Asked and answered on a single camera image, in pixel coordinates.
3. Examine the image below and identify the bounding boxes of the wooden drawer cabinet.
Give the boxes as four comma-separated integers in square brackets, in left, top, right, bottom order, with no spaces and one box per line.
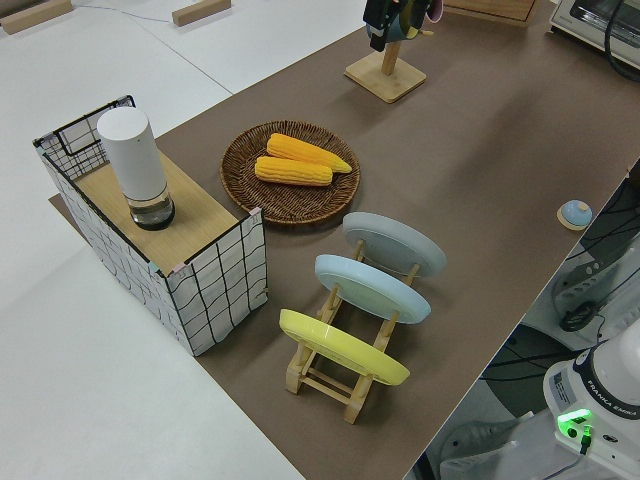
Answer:
[443,0,537,25]

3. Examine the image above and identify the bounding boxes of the gray plate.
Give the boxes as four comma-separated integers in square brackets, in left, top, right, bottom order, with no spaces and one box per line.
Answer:
[342,211,448,279]

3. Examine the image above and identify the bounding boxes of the yellow plate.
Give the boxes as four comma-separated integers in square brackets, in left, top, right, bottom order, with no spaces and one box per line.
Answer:
[278,308,412,386]

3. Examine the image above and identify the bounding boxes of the wooden plate rack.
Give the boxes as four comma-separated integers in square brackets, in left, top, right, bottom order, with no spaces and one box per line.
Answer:
[284,239,421,425]

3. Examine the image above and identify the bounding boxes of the round wicker basket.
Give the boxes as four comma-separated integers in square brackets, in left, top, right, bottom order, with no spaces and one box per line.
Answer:
[220,119,362,227]

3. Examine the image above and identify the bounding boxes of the white cylinder grinder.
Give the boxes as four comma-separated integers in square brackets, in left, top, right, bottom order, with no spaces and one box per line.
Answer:
[96,109,177,232]

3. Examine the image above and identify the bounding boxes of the white toaster oven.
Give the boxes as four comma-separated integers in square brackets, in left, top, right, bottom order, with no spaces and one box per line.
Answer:
[547,0,640,57]

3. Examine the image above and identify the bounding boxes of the wooden block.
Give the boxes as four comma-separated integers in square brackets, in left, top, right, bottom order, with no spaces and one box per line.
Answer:
[171,0,232,27]
[0,0,72,35]

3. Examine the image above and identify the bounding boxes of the brown table mat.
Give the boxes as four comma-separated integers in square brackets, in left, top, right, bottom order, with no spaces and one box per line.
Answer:
[48,0,640,480]

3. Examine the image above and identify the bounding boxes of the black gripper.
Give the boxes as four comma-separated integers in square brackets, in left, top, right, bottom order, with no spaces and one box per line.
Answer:
[362,0,401,52]

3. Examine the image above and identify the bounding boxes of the yellow corn cob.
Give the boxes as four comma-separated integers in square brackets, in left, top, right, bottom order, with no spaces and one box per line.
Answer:
[254,156,334,188]
[266,132,354,175]

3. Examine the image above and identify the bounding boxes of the light blue plate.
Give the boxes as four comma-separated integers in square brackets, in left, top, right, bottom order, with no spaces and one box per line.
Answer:
[313,253,432,326]

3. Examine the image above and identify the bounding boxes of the thick black cable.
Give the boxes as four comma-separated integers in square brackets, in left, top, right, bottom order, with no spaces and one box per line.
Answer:
[603,0,640,84]

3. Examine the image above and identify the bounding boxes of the blue call bell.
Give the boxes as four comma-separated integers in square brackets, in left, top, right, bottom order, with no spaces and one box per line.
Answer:
[556,199,594,231]

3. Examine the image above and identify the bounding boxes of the coiled black cable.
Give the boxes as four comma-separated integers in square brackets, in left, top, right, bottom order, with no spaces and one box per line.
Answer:
[558,301,600,332]

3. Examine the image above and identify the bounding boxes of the dark blue mug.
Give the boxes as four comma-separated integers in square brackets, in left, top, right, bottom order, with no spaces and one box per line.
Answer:
[367,0,427,44]

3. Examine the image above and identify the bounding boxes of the wooden mug tree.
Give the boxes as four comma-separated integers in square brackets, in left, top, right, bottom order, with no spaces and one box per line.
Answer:
[343,27,429,105]

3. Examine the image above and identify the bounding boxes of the black wire shelf rack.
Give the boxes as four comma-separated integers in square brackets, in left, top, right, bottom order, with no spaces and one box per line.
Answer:
[32,93,270,357]

